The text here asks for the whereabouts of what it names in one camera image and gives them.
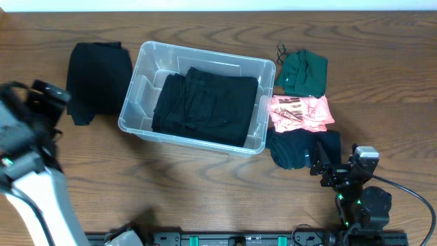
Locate clear plastic storage bin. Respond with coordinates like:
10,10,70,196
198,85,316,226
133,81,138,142
118,41,276,158

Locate black garment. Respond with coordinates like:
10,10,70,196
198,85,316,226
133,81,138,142
66,42,133,126

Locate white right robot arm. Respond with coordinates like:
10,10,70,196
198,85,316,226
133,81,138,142
310,143,392,232

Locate black trousers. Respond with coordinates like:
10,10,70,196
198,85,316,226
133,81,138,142
152,67,258,147

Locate pink printed folded shirt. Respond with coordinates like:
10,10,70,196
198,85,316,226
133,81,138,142
269,95,335,133

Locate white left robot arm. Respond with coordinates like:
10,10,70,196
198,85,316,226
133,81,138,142
1,80,145,245

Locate dark teal folded garment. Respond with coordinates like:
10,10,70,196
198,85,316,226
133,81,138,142
266,128,341,169

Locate green garment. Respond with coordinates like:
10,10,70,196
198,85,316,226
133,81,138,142
274,44,328,98

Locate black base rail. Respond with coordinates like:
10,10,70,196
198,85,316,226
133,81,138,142
85,230,410,246

